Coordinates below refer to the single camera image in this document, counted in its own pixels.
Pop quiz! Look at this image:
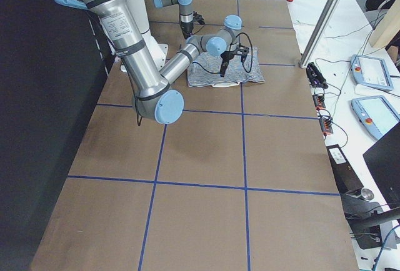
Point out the upper teach pendant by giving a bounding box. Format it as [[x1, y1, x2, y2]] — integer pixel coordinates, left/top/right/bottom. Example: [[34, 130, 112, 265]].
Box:
[[351, 55, 394, 91]]

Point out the orange black electronics strip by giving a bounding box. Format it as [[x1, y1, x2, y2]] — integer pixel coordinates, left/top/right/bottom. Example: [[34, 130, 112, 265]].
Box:
[[312, 94, 333, 137]]

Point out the lower teach pendant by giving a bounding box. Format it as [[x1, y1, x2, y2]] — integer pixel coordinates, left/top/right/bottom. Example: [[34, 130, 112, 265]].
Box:
[[351, 96, 399, 140]]

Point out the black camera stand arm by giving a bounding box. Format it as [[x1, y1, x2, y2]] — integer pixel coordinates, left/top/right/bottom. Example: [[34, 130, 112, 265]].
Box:
[[341, 194, 399, 250]]

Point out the wooden board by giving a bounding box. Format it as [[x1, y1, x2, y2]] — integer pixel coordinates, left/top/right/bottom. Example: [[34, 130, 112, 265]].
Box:
[[369, 0, 399, 48]]

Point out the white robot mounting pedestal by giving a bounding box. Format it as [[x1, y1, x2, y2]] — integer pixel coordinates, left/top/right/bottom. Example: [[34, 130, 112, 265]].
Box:
[[126, 0, 168, 70]]

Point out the black monitor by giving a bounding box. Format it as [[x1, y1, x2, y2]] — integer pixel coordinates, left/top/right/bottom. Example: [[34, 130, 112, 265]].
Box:
[[363, 124, 400, 207]]

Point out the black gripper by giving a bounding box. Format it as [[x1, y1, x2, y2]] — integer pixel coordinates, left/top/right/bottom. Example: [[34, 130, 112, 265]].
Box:
[[179, 11, 205, 39], [219, 43, 249, 77]]

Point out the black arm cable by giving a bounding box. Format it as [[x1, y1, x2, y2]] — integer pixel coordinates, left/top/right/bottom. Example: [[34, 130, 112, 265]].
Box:
[[126, 32, 254, 127]]

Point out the blue white striped polo shirt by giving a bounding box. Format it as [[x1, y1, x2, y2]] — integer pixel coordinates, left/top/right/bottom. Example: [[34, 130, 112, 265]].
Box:
[[186, 45, 266, 89]]

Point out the black box with label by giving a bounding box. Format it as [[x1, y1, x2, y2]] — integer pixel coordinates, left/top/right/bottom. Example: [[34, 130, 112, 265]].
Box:
[[326, 144, 363, 194]]

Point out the teach pendant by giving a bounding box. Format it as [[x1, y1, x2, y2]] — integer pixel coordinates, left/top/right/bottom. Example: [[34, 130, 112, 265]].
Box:
[[351, 55, 394, 91], [351, 96, 399, 140]]

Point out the aluminium frame post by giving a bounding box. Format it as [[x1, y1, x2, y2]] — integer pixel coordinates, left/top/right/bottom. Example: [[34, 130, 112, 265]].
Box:
[[299, 0, 340, 68]]

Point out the black gripper tool on desk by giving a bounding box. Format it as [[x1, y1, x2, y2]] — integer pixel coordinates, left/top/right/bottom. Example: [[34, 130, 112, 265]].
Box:
[[306, 62, 329, 89]]

